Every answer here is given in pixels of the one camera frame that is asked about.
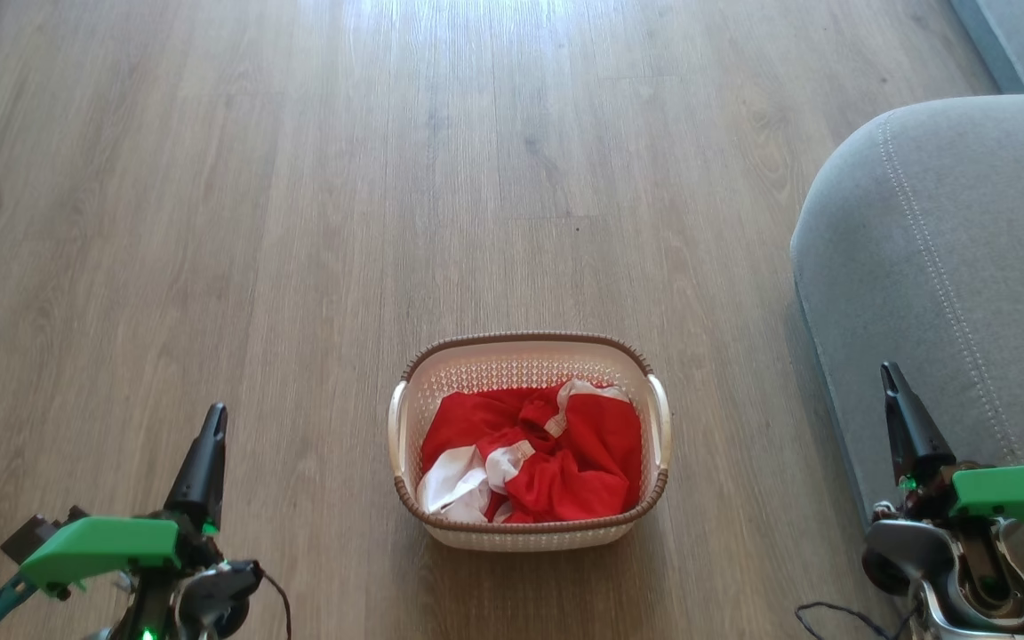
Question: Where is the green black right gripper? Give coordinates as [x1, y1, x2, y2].
[880, 361, 1024, 546]

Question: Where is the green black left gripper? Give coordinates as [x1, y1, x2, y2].
[19, 403, 264, 640]

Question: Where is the red and white garment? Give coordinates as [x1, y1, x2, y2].
[416, 380, 644, 524]

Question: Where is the grey fabric sofa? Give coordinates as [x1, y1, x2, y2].
[790, 94, 1024, 640]

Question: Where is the cream plastic laundry basket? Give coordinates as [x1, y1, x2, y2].
[388, 332, 673, 553]

